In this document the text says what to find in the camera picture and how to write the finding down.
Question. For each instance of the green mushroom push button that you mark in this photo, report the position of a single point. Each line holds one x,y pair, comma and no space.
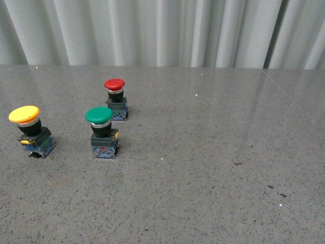
104,140

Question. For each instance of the yellow mushroom push button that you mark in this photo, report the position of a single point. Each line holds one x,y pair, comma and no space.
36,138

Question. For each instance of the white pleated curtain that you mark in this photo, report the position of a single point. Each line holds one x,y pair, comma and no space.
221,34

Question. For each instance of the red mushroom push button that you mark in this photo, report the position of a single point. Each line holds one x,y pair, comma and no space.
116,100

